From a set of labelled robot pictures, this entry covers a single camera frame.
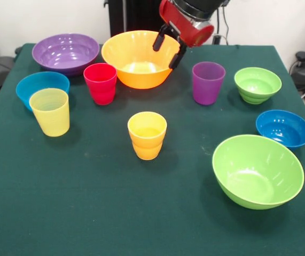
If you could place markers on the large purple bowl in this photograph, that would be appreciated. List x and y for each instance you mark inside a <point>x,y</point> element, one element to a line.
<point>66,58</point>

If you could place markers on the dark green table cloth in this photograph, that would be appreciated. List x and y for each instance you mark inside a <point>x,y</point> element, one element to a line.
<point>88,200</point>

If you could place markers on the light blue bowl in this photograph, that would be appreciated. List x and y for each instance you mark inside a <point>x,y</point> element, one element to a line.
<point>42,80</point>

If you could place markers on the translucent yellow-green cup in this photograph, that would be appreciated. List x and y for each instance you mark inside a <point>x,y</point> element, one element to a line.
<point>51,114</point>

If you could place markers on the dark blue bowl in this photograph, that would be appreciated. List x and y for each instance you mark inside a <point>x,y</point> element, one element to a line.
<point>283,130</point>

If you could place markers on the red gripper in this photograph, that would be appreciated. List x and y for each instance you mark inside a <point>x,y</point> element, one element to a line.
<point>187,29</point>

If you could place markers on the large orange bowl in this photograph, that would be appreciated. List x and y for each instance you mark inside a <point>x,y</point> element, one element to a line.
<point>141,77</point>

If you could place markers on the red cup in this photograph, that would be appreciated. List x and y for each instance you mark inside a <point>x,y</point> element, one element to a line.
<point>100,85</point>

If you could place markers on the small green bowl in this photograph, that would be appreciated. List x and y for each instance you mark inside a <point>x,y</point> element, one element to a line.
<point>257,85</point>

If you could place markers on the yellow cup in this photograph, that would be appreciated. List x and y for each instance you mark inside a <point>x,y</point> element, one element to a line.
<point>147,138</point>

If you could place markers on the large green bowl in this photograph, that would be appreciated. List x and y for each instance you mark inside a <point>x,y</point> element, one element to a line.
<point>256,176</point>

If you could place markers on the purple cup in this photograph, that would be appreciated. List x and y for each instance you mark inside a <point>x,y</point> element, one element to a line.
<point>208,85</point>

